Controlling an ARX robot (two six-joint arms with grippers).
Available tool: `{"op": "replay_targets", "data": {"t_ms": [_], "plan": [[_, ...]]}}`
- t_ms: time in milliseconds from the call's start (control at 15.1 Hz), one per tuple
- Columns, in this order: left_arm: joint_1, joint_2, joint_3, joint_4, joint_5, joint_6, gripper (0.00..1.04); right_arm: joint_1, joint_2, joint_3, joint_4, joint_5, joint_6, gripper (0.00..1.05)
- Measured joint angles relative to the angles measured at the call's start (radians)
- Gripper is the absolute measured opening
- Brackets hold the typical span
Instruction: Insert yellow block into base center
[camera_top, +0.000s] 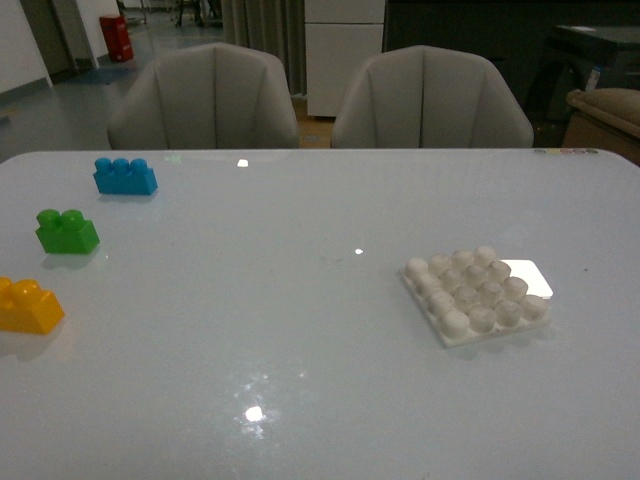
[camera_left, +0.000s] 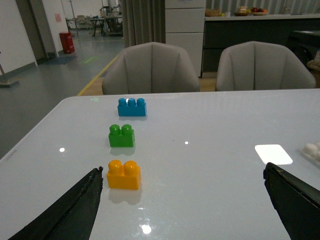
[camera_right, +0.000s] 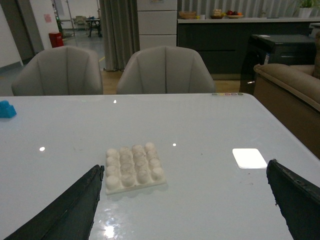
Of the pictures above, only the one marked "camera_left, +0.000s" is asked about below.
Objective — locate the fruit plate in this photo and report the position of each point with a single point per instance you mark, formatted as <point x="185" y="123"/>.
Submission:
<point x="258" y="11"/>

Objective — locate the red bin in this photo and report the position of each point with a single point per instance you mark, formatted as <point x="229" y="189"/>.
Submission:
<point x="67" y="42"/>

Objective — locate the woven basket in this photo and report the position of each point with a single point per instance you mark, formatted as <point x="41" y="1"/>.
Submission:
<point x="212" y="12"/>

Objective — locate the pink wall notice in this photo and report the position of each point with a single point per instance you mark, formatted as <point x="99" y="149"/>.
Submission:
<point x="58" y="18"/>

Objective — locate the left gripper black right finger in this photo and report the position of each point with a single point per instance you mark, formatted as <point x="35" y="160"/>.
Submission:
<point x="296" y="202"/>

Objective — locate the blue toy block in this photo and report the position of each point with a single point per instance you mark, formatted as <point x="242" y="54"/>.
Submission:
<point x="129" y="107"/>

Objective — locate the right grey armchair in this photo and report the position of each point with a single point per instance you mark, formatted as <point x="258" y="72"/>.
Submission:
<point x="255" y="65"/>

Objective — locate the dark grey counter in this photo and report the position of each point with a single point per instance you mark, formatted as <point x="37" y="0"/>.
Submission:
<point x="223" y="32"/>

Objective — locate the grey armchair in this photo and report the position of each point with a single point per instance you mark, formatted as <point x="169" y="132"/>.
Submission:
<point x="255" y="65"/>
<point x="149" y="68"/>

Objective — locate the left grey armchair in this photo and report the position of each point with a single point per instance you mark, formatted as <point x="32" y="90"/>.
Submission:
<point x="149" y="68"/>

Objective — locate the white drawer cabinet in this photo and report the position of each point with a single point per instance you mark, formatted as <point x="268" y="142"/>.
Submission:
<point x="184" y="27"/>

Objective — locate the white studded base plate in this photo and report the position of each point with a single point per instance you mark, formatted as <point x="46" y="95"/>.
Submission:
<point x="312" y="151"/>

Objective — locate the yellow toy block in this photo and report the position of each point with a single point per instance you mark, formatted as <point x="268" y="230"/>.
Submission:
<point x="123" y="176"/>

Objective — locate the green toy block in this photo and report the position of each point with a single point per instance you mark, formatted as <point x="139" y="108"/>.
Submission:
<point x="121" y="137"/>

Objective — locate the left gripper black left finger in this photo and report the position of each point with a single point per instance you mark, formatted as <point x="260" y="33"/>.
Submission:
<point x="72" y="216"/>

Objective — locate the grey curtain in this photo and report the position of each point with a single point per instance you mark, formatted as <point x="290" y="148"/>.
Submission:
<point x="143" y="21"/>

